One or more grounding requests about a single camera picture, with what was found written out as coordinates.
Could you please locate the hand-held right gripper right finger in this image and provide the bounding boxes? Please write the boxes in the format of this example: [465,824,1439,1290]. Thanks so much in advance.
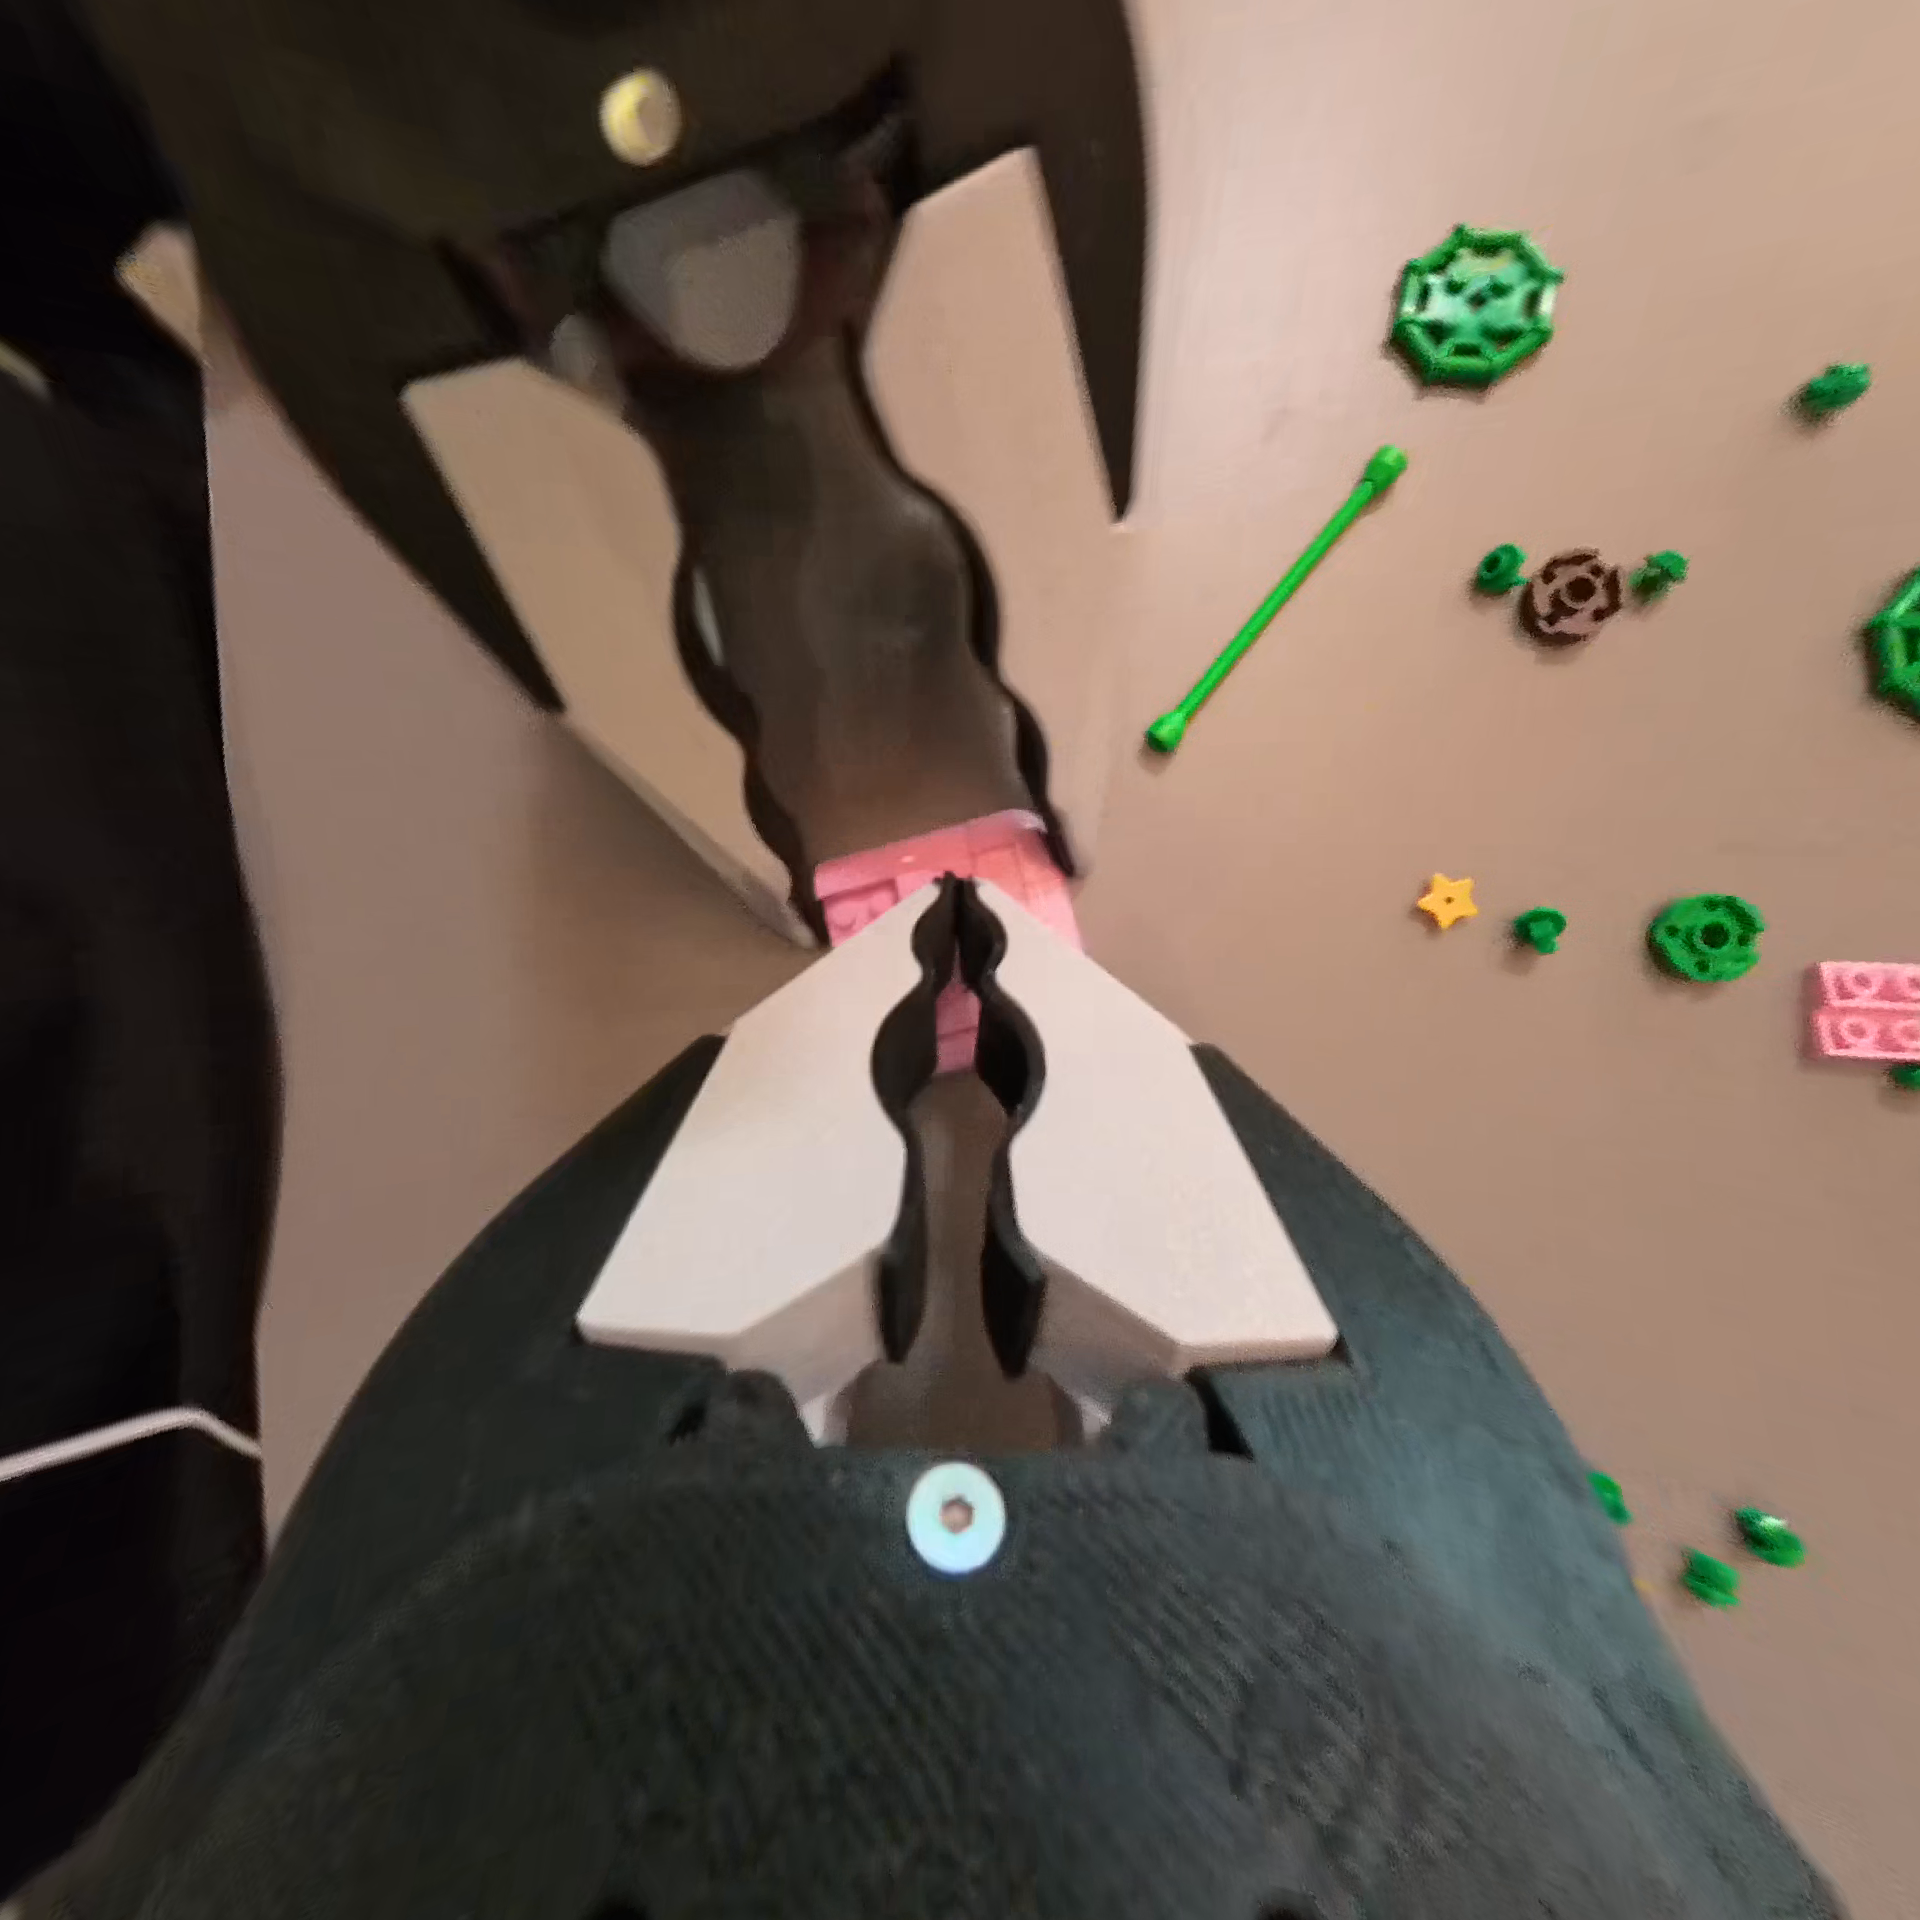
[956,879,1345,1444]

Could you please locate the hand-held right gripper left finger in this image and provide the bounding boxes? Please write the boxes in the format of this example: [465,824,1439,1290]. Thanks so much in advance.
[574,879,959,1444]

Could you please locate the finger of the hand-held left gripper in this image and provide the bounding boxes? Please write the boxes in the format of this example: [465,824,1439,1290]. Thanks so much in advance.
[863,143,1126,903]
[398,356,830,950]

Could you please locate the pink brick block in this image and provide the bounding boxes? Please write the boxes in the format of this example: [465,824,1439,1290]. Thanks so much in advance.
[810,808,1086,1079]

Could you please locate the green web with round plate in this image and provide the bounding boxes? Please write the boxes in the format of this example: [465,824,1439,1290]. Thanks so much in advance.
[1388,223,1566,394]

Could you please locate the person's left hand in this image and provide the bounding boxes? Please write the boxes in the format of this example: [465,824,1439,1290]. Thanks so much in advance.
[803,151,914,361]

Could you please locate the green flexible rod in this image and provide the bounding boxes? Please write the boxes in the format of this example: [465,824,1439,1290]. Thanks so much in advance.
[1143,445,1414,756]

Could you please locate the scattered small green clips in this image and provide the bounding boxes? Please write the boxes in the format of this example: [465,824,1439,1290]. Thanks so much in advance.
[1471,358,1920,1609]

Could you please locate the green round plate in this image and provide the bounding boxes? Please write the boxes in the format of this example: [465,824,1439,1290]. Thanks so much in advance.
[1647,892,1768,986]

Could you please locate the brown round holed plate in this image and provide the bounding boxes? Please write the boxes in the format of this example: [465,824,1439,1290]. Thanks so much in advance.
[1519,546,1625,646]

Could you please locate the person's black jacket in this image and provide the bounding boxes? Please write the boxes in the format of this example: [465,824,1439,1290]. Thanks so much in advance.
[0,0,289,1876]

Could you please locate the pink two-stud plate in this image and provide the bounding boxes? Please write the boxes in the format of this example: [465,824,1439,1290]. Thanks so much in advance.
[1804,1000,1920,1065]

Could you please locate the plain green web piece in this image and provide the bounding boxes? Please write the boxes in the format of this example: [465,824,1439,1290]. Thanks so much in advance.
[1860,567,1920,722]

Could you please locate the thin white cable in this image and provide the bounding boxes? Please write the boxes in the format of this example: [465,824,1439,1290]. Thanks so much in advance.
[0,1406,265,1479]

